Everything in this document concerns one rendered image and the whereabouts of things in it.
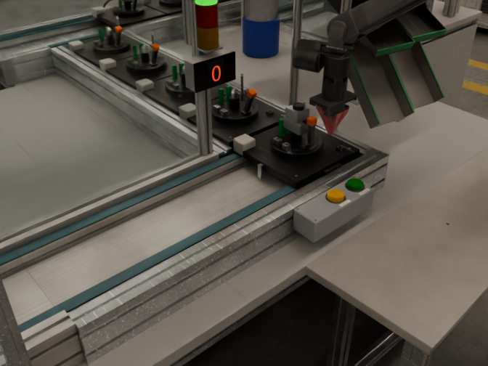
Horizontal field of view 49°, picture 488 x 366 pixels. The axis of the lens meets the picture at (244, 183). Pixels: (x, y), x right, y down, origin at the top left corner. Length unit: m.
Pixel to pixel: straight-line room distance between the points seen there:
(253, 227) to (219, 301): 0.17
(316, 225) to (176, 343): 0.39
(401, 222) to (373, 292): 0.27
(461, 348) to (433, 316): 1.15
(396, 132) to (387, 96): 0.23
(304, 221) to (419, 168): 0.51
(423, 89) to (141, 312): 1.07
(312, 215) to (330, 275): 0.14
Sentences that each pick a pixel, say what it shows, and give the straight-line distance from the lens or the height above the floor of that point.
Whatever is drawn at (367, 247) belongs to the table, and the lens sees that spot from 1.31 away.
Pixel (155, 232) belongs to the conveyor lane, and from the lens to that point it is 1.24.
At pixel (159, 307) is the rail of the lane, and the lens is 1.10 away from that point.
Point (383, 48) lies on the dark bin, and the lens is 1.49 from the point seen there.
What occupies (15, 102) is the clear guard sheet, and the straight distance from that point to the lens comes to 1.13.
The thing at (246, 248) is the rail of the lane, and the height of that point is 0.92.
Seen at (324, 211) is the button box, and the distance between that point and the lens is 1.23.
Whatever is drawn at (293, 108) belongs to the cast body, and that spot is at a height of 1.09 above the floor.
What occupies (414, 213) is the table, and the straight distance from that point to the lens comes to 1.44.
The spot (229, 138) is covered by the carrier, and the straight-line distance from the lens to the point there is 1.48.
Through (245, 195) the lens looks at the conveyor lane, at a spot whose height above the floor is 0.92.
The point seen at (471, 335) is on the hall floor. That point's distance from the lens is 2.39.
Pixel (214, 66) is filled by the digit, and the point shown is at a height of 1.22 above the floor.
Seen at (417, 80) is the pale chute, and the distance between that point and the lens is 1.71.
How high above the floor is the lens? 1.70
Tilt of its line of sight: 34 degrees down
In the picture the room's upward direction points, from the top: straight up
